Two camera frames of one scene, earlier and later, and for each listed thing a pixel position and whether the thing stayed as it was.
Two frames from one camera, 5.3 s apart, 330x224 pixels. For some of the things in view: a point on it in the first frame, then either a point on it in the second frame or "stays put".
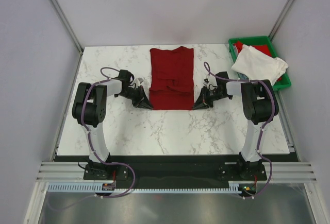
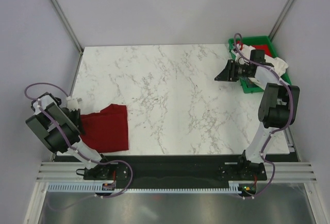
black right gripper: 199,104 → 228,74
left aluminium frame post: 58,10 stays put
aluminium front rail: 301,172 stays put
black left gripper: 142,102 → 77,121
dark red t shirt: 171,79 → 106,130
